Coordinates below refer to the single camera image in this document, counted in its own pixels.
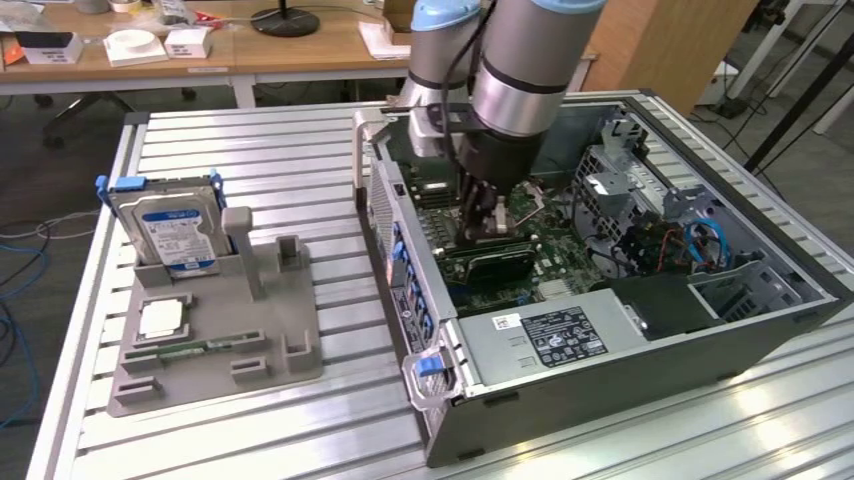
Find small white box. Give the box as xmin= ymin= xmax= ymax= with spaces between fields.
xmin=163 ymin=27 xmax=215 ymax=60

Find blue disk caddy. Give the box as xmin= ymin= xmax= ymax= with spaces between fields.
xmin=95 ymin=168 xmax=225 ymax=274

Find black office chair base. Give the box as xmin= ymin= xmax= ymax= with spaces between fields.
xmin=32 ymin=89 xmax=139 ymax=150

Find CPU socket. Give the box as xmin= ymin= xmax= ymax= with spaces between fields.
xmin=494 ymin=194 xmax=516 ymax=236

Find wooden desk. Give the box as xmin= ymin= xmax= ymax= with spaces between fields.
xmin=0 ymin=0 xmax=600 ymax=109

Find perforated silver disk bay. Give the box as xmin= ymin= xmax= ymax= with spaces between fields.
xmin=571 ymin=144 xmax=672 ymax=246

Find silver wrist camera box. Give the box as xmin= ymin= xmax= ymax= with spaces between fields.
xmin=407 ymin=102 xmax=482 ymax=159

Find hard disk blue label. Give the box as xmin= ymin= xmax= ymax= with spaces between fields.
xmin=108 ymin=182 xmax=225 ymax=277

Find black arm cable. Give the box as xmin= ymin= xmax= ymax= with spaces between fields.
xmin=436 ymin=0 xmax=500 ymax=169

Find small silver disk bay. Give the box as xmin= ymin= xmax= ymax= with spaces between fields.
xmin=686 ymin=259 xmax=806 ymax=324

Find yellow black power wires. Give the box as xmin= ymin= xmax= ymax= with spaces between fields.
xmin=612 ymin=213 xmax=690 ymax=277

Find white square ring holder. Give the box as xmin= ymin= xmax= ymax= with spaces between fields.
xmin=103 ymin=28 xmax=171 ymax=68

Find black Nvidia graphics card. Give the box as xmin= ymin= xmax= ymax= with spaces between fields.
xmin=443 ymin=239 xmax=538 ymax=289

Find silver socket cover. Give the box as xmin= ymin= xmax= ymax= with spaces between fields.
xmin=510 ymin=179 xmax=546 ymax=225

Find grey parts rack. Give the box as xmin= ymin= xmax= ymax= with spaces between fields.
xmin=105 ymin=205 xmax=327 ymax=419

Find brown cardboard box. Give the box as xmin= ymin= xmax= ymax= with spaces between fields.
xmin=383 ymin=0 xmax=416 ymax=34

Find white paper booklet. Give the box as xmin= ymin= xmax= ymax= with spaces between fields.
xmin=357 ymin=20 xmax=413 ymax=61

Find orange box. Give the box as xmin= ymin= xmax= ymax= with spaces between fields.
xmin=0 ymin=37 xmax=27 ymax=71

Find green RAM stick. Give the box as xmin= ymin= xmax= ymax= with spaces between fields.
xmin=124 ymin=332 xmax=261 ymax=361

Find wooden cabinet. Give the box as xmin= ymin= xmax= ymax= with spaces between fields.
xmin=566 ymin=0 xmax=762 ymax=112

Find black tripod stand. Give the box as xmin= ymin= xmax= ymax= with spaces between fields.
xmin=723 ymin=0 xmax=854 ymax=176

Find black SATA wire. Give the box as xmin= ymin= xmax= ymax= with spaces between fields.
xmin=570 ymin=187 xmax=632 ymax=280

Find silver CPU chip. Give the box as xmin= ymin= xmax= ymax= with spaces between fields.
xmin=137 ymin=301 xmax=191 ymax=342

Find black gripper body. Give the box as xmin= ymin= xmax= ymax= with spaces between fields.
xmin=455 ymin=127 xmax=547 ymax=201

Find blue SATA wire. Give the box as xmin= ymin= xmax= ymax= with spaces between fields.
xmin=684 ymin=217 xmax=735 ymax=275

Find grey floor cable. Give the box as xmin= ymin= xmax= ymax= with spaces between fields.
xmin=0 ymin=212 xmax=101 ymax=241

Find green motherboard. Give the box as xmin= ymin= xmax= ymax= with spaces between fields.
xmin=404 ymin=172 xmax=602 ymax=314

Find open grey PC case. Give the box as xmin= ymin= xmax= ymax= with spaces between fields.
xmin=351 ymin=101 xmax=854 ymax=469

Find grey power supply unit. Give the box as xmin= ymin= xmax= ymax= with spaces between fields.
xmin=455 ymin=289 xmax=652 ymax=390

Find blue floor cable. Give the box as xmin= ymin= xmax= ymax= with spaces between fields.
xmin=0 ymin=239 xmax=52 ymax=431

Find white box black lid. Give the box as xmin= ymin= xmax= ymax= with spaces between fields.
xmin=12 ymin=30 xmax=85 ymax=65

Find thin red wire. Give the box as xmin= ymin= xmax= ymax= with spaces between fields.
xmin=655 ymin=224 xmax=672 ymax=274

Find black lamp base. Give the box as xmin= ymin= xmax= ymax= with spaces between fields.
xmin=249 ymin=0 xmax=321 ymax=39

